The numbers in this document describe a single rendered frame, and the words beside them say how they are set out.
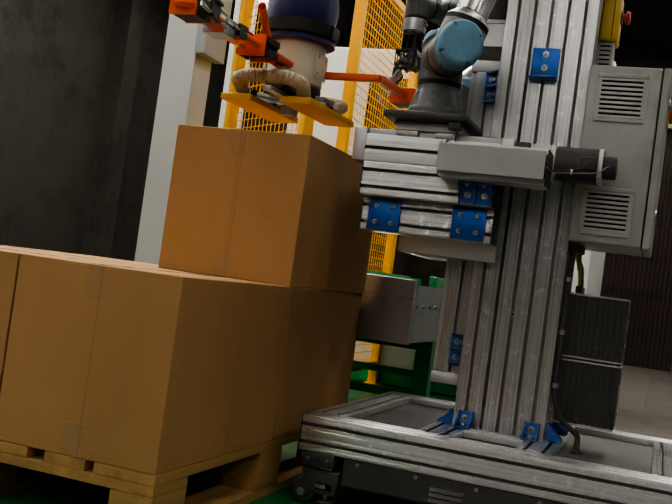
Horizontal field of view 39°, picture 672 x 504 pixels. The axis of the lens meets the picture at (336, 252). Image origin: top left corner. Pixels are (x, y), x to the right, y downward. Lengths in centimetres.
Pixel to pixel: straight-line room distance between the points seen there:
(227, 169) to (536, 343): 95
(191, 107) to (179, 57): 23
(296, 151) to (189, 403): 79
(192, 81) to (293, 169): 181
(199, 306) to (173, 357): 13
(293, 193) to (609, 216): 82
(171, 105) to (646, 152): 232
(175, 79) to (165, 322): 245
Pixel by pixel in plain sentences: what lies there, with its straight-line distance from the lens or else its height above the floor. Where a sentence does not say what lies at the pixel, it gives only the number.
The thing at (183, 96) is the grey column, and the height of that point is 128.
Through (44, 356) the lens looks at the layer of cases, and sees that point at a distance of 208.
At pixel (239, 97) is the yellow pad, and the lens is 274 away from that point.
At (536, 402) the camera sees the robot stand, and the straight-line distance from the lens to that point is 261.
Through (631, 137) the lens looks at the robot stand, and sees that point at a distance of 257.
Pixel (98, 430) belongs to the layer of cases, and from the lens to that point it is 202.
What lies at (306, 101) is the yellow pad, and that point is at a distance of 265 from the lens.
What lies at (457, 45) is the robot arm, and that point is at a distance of 240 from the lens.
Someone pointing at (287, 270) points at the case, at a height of 58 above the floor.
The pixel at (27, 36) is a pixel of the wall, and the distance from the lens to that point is 1033.
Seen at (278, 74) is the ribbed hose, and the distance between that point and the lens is 268.
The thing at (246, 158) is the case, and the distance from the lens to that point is 254.
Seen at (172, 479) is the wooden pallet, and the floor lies 13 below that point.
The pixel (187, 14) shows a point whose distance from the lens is 233.
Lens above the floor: 58
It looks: 2 degrees up
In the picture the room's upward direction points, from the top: 8 degrees clockwise
